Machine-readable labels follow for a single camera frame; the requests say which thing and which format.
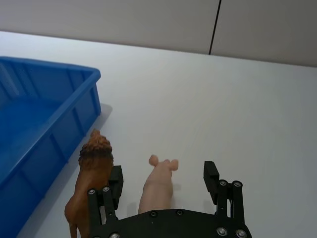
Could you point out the brown toy lion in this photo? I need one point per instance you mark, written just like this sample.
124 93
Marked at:
89 178

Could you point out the blue plastic bin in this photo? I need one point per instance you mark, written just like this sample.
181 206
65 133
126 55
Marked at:
42 116

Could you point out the pink toy pig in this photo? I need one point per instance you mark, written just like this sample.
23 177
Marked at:
158 184

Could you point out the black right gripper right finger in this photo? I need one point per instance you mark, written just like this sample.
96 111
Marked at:
224 196

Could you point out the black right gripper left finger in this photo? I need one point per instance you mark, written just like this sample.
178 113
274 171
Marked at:
112 188

